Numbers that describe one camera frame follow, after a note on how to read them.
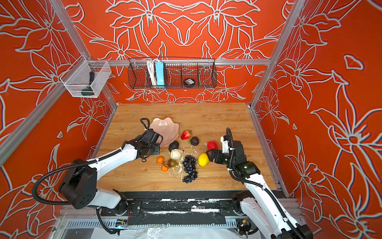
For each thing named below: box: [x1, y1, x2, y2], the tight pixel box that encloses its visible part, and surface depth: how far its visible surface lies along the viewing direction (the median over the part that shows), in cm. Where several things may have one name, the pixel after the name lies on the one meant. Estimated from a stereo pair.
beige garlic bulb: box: [170, 148, 184, 160], surface depth 89 cm
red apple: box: [207, 140, 219, 151], surface depth 92 cm
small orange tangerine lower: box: [161, 164, 170, 172], surface depth 87 cm
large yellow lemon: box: [197, 152, 210, 167], surface depth 87 cm
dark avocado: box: [168, 140, 180, 153], surface depth 94 cm
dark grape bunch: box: [182, 154, 198, 184], surface depth 84 cm
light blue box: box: [155, 61, 165, 86], surface depth 91 cm
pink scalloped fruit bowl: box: [147, 117, 180, 147], surface depth 105 cm
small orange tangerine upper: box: [156, 156, 165, 165], surface depth 89 cm
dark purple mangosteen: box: [190, 136, 200, 146], surface depth 95 cm
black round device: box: [184, 78, 196, 89], surface depth 97 cm
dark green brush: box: [81, 71, 96, 97], surface depth 81 cm
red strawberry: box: [181, 129, 192, 140], surface depth 100 cm
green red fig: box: [167, 158, 180, 168], surface depth 87 cm
